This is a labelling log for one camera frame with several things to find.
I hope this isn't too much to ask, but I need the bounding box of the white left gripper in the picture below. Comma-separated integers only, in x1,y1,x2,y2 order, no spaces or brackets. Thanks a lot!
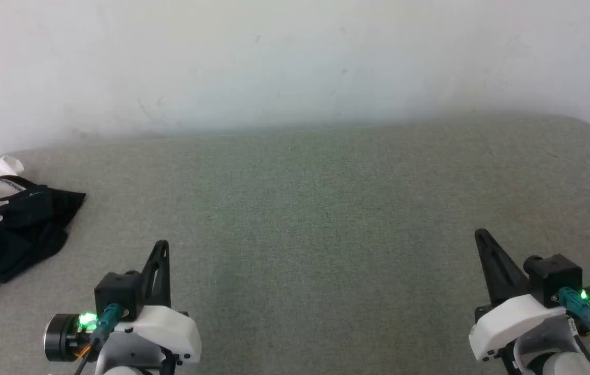
110,240,202,365

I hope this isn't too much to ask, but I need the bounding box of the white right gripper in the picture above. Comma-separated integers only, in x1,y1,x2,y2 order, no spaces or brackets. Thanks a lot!
469,228,568,363

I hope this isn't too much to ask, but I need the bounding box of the black and white raglan t-shirt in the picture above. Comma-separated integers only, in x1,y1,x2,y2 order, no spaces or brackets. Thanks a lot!
0,155,87,321

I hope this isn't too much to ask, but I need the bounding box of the grey fabric sofa surface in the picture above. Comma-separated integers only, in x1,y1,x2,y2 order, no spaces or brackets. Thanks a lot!
0,114,590,375

